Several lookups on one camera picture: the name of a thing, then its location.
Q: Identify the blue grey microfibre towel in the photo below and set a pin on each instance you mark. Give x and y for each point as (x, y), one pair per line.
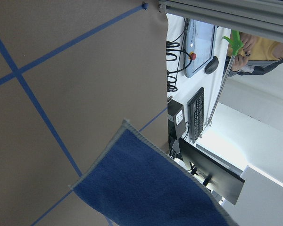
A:
(134, 183)

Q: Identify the black dock box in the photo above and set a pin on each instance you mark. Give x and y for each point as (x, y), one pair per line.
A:
(176, 119)

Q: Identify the black keyboard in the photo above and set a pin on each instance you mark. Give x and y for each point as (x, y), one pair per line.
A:
(196, 115)

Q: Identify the black computer mouse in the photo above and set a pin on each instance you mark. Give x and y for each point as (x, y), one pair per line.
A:
(212, 65)

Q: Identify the grey teach pendant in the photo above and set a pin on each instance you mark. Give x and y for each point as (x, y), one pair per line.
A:
(199, 44)

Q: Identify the black monitor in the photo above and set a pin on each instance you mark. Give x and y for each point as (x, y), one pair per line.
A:
(223, 180)

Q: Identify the person in yellow shirt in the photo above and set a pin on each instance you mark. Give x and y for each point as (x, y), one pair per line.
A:
(258, 56)

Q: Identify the green handled reacher grabber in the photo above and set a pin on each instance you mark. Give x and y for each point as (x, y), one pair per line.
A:
(236, 44)

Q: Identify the aluminium extrusion frame beam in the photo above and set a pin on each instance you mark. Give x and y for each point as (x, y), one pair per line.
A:
(262, 18)

